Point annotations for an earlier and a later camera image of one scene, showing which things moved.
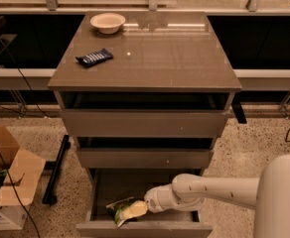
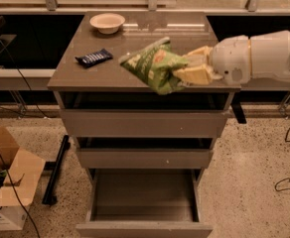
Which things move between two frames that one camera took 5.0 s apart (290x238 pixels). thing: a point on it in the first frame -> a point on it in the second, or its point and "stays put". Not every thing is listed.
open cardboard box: [13, 177] stays put
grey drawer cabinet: [145, 95] stays put
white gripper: [155, 198] -> [230, 60]
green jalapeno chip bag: [117, 207] -> [156, 62]
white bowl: [107, 23] stays put
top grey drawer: [144, 113] stays put
